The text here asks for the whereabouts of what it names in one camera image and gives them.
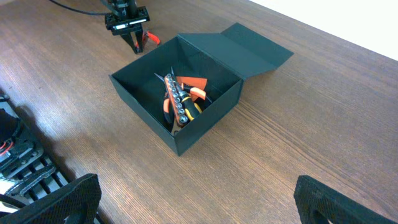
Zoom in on yellow black screwdriver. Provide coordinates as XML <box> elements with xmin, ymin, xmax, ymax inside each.
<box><xmin>177</xmin><ymin>85</ymin><xmax>202</xmax><ymax>121</ymax></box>

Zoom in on orange scraper wooden handle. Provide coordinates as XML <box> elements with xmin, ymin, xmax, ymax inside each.
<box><xmin>169</xmin><ymin>75</ymin><xmax>208</xmax><ymax>136</ymax></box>

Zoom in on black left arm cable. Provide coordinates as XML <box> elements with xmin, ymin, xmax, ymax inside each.
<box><xmin>48</xmin><ymin>0</ymin><xmax>111</xmax><ymax>17</ymax></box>

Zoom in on small red cutting pliers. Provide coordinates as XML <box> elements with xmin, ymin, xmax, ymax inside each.
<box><xmin>135</xmin><ymin>30</ymin><xmax>161</xmax><ymax>50</ymax></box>

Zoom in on dark green box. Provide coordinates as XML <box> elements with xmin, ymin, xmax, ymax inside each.
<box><xmin>109</xmin><ymin>23</ymin><xmax>293</xmax><ymax>156</ymax></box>

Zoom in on orange needle nose pliers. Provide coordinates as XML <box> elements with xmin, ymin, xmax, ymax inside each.
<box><xmin>154</xmin><ymin>66</ymin><xmax>214</xmax><ymax>125</ymax></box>

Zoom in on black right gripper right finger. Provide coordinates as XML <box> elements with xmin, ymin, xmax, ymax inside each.
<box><xmin>294</xmin><ymin>175</ymin><xmax>396</xmax><ymax>224</ymax></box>

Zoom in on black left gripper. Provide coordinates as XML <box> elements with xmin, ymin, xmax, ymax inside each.
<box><xmin>104</xmin><ymin>0</ymin><xmax>150</xmax><ymax>54</ymax></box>

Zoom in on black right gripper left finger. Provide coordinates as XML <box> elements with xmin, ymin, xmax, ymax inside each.
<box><xmin>1</xmin><ymin>174</ymin><xmax>101</xmax><ymax>224</ymax></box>

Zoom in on orange socket bit rail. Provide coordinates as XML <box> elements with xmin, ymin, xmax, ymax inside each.
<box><xmin>163</xmin><ymin>73</ymin><xmax>188</xmax><ymax>127</ymax></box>

